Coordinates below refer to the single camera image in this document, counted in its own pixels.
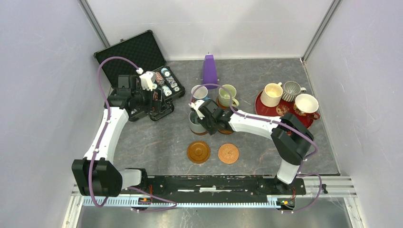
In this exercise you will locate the brown wooden coaster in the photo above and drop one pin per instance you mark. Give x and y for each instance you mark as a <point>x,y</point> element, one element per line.
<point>220,105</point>
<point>226,132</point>
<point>203,133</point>

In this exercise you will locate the woven rattan coaster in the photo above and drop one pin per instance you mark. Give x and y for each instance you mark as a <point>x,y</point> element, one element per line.
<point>228,153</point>

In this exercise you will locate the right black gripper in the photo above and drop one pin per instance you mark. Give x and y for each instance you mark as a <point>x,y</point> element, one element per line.
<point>210,130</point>

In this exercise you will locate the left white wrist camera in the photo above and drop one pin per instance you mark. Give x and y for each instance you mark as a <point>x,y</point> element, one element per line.
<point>147,79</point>

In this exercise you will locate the red round tray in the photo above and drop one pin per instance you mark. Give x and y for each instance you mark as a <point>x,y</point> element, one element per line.
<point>280,110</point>

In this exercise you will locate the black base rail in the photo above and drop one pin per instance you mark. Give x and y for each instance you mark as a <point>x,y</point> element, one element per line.
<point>220,188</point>

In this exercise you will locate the blue white mug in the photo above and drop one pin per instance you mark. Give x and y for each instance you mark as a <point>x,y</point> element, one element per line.
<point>199,93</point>

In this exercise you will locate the grey striped mug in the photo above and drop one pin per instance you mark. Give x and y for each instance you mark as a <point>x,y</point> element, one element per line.
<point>291,90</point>

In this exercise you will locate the black poker chip case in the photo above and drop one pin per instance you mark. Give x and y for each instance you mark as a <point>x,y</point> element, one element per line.
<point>140,51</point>

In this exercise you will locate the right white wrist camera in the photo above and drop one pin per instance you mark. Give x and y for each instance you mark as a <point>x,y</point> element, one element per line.
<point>195,107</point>

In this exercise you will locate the white red-handled mug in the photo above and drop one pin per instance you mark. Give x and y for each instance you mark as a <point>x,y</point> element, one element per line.
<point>306,105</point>

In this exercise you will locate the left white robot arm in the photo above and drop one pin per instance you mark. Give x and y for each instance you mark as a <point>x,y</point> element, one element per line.
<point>95,174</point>

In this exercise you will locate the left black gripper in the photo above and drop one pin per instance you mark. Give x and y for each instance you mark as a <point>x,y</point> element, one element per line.
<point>158,106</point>

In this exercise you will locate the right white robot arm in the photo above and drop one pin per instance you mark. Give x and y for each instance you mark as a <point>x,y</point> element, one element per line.
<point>290,137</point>

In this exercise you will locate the grey-green mug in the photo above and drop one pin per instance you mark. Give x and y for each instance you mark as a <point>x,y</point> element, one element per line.
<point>194,124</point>

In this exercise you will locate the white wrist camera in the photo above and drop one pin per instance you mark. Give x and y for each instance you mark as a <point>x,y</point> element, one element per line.
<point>147,79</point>
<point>195,107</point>

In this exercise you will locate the light green mug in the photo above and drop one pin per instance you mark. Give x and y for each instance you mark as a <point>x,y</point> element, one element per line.
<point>227,96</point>

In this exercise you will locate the purple metronome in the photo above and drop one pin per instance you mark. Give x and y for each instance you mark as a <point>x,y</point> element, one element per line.
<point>209,72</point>

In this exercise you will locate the orange-brown wooden coaster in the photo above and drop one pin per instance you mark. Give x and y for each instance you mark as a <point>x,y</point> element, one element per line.
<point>198,152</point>

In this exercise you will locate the cream yellow mug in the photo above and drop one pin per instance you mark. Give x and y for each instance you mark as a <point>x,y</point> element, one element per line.
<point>272,94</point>

